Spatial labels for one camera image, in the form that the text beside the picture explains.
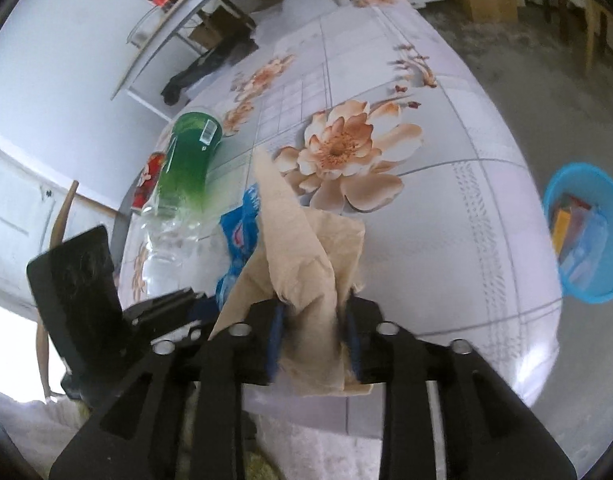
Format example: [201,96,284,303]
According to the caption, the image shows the person legs white pyjamas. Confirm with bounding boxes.
[0,378,382,479]

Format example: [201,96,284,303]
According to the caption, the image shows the wooden chair right side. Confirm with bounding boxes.
[565,0,613,76]

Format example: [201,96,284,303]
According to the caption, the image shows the large red snack bag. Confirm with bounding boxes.
[560,193,594,211]

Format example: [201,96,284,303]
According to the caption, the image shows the yellow white carton box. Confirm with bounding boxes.
[551,208,572,256]

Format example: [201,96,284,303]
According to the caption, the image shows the steel basin on shelf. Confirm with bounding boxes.
[126,6,165,49]

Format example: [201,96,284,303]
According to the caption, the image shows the black cloth pile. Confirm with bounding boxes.
[161,32,256,106]

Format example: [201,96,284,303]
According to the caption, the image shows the blue snack wrapper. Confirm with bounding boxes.
[215,184,261,310]

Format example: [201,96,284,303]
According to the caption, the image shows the white shelf table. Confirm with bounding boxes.
[111,0,307,122]

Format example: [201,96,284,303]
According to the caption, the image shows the floral tablecloth dining table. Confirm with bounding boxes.
[113,0,566,441]

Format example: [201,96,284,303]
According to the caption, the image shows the blue plastic trash basket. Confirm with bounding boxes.
[543,162,613,304]

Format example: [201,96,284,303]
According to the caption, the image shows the brown paper napkin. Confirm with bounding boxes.
[211,148,371,396]

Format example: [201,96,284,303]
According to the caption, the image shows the wooden chair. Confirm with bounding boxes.
[565,0,613,76]
[34,179,118,400]

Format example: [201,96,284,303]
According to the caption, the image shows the wooden chair left side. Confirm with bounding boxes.
[34,179,118,400]

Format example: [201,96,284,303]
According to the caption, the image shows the blue white toothpaste box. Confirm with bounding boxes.
[559,208,609,289]

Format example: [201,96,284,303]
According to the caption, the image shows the red drink can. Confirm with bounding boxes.
[132,152,166,214]

